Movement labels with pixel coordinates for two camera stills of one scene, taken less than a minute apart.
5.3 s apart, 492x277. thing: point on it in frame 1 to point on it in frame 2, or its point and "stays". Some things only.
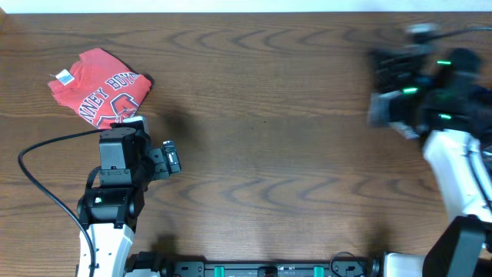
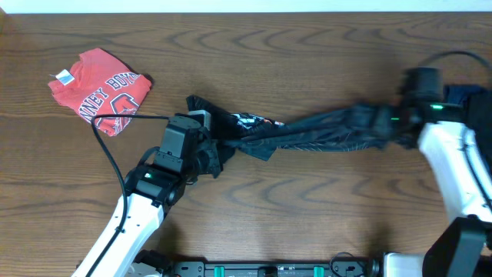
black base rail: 144,265 stays
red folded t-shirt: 103,90 stays
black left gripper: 161,168 to 212,150
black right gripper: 383,78 to 383,126
